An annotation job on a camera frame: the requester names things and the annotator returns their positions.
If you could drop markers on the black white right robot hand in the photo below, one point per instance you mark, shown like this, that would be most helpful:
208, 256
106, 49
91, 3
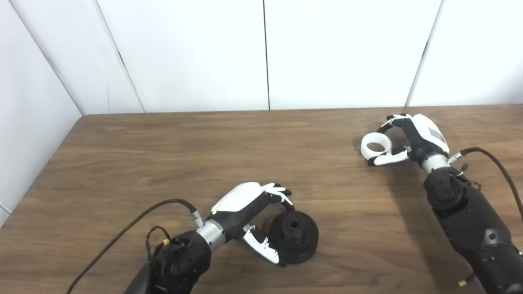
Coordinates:
427, 134

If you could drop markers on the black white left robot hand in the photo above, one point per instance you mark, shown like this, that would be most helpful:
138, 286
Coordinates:
241, 196

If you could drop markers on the round black part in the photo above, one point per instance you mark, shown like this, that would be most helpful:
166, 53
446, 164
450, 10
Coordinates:
304, 241

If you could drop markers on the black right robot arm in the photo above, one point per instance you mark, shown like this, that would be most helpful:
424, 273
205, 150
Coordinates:
474, 220

